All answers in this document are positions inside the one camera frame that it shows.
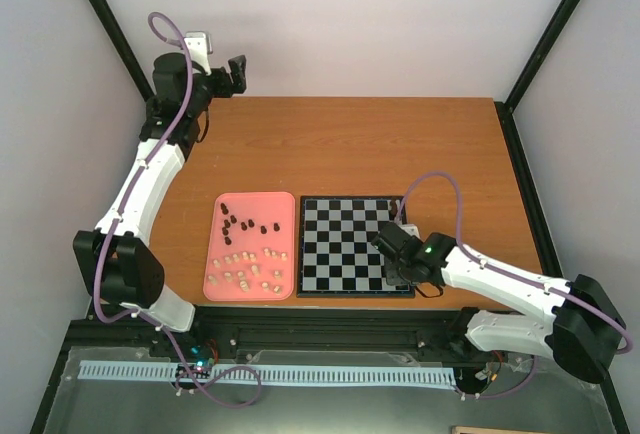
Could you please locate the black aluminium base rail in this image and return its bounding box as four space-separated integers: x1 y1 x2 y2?
63 307 493 367

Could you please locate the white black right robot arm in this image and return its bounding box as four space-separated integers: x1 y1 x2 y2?
371 222 626 384

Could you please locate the black aluminium frame post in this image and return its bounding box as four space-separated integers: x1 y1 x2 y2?
504 0 581 114
87 0 153 101

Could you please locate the black side frame rail right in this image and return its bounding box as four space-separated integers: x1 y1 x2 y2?
494 102 570 285

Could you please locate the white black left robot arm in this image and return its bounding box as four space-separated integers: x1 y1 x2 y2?
73 53 246 357

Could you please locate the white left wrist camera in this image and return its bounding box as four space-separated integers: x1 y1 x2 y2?
184 31 213 75

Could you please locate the light blue slotted cable duct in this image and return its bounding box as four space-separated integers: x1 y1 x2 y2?
77 360 455 390

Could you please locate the pink plastic tray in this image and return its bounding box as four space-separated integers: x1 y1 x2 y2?
203 192 296 303

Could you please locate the black aluminium frame post left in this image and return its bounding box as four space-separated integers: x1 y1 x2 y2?
87 0 153 101

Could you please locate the black white chessboard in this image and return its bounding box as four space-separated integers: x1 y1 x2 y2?
297 196 414 298

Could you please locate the black aluminium frame post right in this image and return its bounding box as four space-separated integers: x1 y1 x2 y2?
504 0 581 114

